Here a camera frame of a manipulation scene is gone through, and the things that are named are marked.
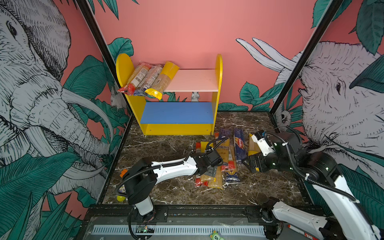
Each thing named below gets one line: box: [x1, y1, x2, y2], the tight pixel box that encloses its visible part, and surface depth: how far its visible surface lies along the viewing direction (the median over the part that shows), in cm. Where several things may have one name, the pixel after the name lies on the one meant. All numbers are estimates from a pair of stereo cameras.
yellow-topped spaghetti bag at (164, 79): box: [145, 61, 180, 101], surface depth 76 cm
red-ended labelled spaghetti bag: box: [216, 128, 237, 172], surface depth 93 cm
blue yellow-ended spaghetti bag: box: [134, 64, 165, 97], surface depth 76 cm
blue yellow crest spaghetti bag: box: [223, 170, 241, 184], surface depth 87 cm
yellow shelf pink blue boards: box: [116, 53, 223, 136], surface depth 86 cm
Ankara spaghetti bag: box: [214, 137, 231, 163], surface depth 92 cm
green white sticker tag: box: [209, 230, 225, 240], surface depth 69 cm
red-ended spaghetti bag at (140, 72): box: [117, 62, 152, 96], surface depth 76 cm
